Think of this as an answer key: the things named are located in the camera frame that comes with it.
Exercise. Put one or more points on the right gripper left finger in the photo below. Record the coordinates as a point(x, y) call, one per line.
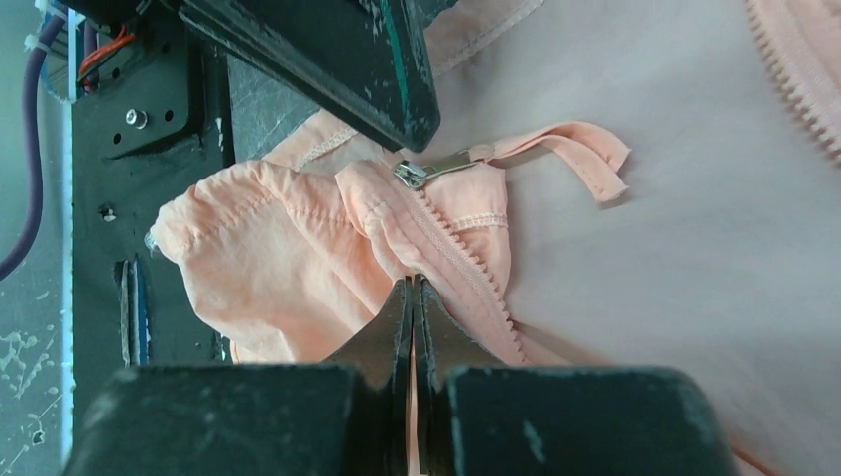
point(344, 416)

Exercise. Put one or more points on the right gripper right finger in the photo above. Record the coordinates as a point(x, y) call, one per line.
point(478, 416)

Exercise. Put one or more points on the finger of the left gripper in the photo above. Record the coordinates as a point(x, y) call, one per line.
point(365, 62)

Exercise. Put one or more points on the salmon pink zip jacket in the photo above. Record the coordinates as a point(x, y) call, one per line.
point(612, 182)

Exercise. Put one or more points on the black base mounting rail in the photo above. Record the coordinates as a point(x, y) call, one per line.
point(129, 302)

